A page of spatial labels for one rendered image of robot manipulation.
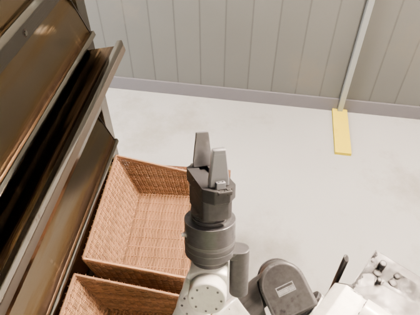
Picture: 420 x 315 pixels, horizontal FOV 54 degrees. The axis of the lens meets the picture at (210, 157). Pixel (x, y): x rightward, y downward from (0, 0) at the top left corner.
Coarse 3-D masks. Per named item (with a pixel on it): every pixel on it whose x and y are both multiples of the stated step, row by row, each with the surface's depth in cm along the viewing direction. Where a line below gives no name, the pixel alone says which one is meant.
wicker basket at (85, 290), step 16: (80, 288) 149; (96, 288) 153; (112, 288) 153; (128, 288) 150; (144, 288) 150; (64, 304) 139; (80, 304) 149; (96, 304) 158; (112, 304) 162; (128, 304) 160; (144, 304) 159; (160, 304) 158
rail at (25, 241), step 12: (120, 48) 145; (108, 60) 138; (108, 72) 134; (96, 84) 128; (96, 96) 125; (84, 108) 120; (84, 120) 117; (72, 132) 112; (72, 144) 110; (60, 156) 106; (60, 168) 103; (48, 180) 100; (48, 192) 98; (36, 204) 95; (36, 216) 93; (24, 228) 90; (24, 240) 88; (12, 252) 86; (12, 264) 84; (0, 276) 82; (12, 276) 84; (0, 288) 80; (0, 300) 80
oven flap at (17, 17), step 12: (0, 0) 95; (12, 0) 99; (24, 0) 103; (36, 0) 105; (0, 12) 95; (12, 12) 98; (24, 12) 100; (0, 24) 94; (12, 24) 95; (0, 36) 91; (0, 48) 90
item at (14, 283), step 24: (96, 72) 138; (72, 96) 130; (48, 120) 123; (72, 120) 120; (48, 144) 114; (24, 168) 109; (48, 168) 107; (24, 192) 102; (0, 216) 98; (24, 216) 96; (48, 216) 97; (0, 240) 92; (0, 264) 87; (24, 264) 88; (0, 312) 80
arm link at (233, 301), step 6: (228, 300) 90; (234, 300) 88; (228, 306) 87; (234, 306) 86; (240, 306) 86; (216, 312) 88; (222, 312) 87; (228, 312) 86; (234, 312) 86; (240, 312) 85; (246, 312) 85
